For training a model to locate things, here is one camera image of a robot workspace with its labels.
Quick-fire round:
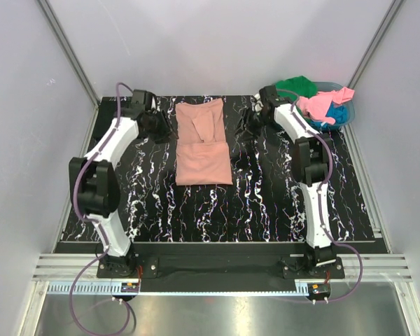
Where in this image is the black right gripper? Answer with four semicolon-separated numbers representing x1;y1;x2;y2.
230;107;271;144

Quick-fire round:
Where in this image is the dusty pink t shirt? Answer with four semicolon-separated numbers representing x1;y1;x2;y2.
175;98;232;186

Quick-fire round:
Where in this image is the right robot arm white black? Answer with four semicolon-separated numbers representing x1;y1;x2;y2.
236;85;336;278

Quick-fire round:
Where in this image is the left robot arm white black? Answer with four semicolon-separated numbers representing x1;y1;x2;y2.
69;90;174;277

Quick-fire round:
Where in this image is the green t shirt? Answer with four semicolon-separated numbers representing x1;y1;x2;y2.
275;76;318;100

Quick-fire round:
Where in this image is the folded black t shirt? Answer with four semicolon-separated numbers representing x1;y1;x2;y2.
92;97;117;141

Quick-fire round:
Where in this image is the bright pink t shirt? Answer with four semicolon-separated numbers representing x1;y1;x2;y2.
297;87;355;125

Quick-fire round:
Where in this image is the blue plastic laundry basket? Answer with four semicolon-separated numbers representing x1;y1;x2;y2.
272;80;356;132

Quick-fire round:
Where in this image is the blue t shirt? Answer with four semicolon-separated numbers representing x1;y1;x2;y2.
310;103;349;130

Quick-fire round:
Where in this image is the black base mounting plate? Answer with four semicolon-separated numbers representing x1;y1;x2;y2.
97;242;345;293

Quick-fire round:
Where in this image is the left orange connector box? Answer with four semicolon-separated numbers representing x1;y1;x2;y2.
120;282;140;293

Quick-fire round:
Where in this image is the orange connector box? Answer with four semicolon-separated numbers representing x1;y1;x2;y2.
120;282;140;293
309;283;331;295

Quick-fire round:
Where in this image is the right orange connector box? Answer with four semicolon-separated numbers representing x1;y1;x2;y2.
309;283;331;295

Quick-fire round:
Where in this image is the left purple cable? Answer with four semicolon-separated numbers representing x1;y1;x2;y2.
68;82;136;333

